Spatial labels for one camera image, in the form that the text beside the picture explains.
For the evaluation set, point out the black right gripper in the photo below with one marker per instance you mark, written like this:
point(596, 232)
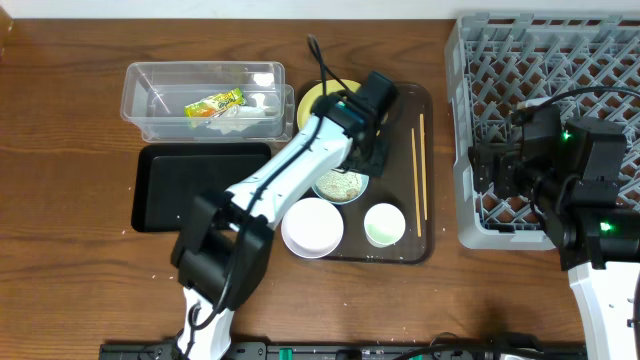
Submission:
point(486, 170)

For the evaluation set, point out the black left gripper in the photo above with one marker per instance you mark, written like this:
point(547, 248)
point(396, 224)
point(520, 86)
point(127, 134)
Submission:
point(372, 156)

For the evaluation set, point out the yellow plate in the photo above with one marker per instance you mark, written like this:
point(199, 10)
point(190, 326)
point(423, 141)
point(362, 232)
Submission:
point(310, 97)

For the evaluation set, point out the light blue rice bowl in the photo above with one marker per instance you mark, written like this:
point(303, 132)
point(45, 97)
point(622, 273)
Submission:
point(340, 187)

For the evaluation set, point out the white pink bowl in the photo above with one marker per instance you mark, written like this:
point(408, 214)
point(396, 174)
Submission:
point(312, 228)

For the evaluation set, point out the orange green snack wrapper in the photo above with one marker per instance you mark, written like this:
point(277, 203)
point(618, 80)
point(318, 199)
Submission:
point(215, 104)

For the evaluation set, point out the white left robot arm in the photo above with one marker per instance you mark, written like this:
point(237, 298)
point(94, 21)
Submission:
point(222, 251)

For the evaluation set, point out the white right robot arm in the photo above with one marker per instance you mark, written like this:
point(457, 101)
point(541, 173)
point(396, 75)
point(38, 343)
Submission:
point(568, 170)

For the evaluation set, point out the grey dishwasher rack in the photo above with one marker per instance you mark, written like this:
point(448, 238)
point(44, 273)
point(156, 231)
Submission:
point(496, 61)

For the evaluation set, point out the clear plastic waste bin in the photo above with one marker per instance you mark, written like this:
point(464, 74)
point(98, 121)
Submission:
point(156, 93)

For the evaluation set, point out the black waste tray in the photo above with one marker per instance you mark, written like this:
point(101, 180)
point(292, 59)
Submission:
point(170, 176)

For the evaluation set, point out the right wooden chopstick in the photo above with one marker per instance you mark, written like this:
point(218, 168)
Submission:
point(423, 164)

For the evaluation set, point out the wooden chopstick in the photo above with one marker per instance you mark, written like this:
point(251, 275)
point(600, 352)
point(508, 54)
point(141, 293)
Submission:
point(416, 184)
point(423, 164)

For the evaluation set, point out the dark brown serving tray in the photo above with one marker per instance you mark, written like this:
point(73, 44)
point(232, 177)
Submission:
point(395, 187)

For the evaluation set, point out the left wooden chopstick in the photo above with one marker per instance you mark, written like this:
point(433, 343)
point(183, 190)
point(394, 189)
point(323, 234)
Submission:
point(416, 184)

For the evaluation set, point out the white green cup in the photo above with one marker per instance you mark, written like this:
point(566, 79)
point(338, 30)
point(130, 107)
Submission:
point(384, 225)

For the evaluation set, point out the white crumpled tissue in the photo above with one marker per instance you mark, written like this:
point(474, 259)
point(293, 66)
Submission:
point(239, 117)

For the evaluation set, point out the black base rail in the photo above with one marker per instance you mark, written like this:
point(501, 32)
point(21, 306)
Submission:
point(261, 351)

